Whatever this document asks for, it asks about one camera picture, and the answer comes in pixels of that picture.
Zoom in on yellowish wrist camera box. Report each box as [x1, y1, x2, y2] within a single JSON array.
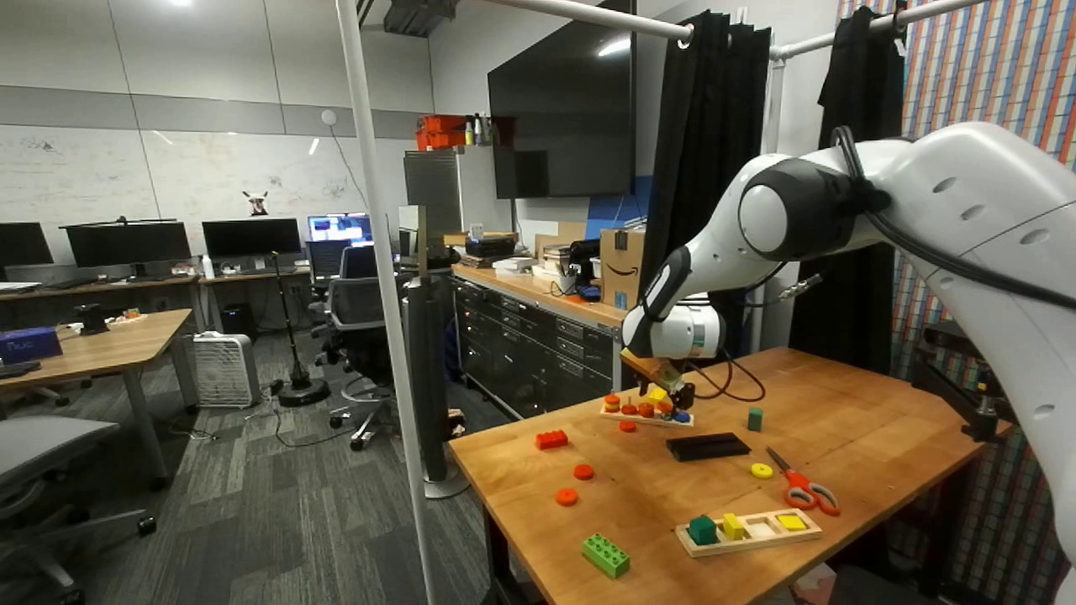
[[619, 347, 672, 385]]

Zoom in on blue lit screen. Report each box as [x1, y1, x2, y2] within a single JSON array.
[[301, 212, 377, 248]]

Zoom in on orange handled scissors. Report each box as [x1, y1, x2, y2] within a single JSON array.
[[763, 443, 845, 521]]

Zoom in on large black wall screen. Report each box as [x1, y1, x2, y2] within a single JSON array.
[[484, 19, 640, 202]]

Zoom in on black floor stand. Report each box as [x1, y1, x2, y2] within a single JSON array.
[[273, 248, 332, 410]]

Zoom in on white floor appliance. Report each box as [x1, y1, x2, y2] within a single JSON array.
[[189, 331, 262, 412]]

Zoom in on black office chair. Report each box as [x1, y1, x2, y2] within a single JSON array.
[[319, 242, 396, 455]]

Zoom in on horizontal metal pole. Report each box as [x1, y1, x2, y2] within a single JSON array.
[[490, 0, 700, 46]]

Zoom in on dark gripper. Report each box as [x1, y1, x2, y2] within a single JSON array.
[[658, 364, 700, 412]]

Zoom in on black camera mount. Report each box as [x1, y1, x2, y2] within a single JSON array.
[[917, 324, 1020, 447]]

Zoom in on orange case on cabinet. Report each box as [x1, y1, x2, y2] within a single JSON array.
[[415, 113, 472, 156]]

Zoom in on wooden office desk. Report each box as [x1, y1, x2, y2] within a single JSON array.
[[0, 307, 194, 487]]

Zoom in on wooden shape sorter board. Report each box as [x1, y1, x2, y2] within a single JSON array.
[[672, 505, 824, 562]]

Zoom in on black computer monitor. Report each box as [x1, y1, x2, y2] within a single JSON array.
[[197, 215, 301, 263], [60, 218, 194, 268], [0, 218, 57, 268]]

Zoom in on cardboard shipping box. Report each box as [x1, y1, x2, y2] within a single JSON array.
[[600, 229, 649, 311]]

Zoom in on grey office chair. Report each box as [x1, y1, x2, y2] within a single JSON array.
[[0, 412, 159, 605]]

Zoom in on black flat block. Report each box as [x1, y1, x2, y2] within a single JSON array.
[[661, 429, 752, 468]]

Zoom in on tall grey cabinet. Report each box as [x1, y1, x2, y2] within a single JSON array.
[[400, 147, 498, 247]]

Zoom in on wide black curtain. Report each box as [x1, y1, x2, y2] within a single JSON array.
[[635, 9, 774, 339]]

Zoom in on slanted metal pole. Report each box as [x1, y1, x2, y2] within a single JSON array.
[[332, 0, 439, 605]]

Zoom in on narrow black curtain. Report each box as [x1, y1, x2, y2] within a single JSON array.
[[788, 8, 907, 372]]

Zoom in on black drawer cabinet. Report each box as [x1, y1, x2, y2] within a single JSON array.
[[452, 263, 635, 420]]

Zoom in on green toy brick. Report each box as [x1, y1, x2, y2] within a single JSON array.
[[579, 532, 635, 581]]

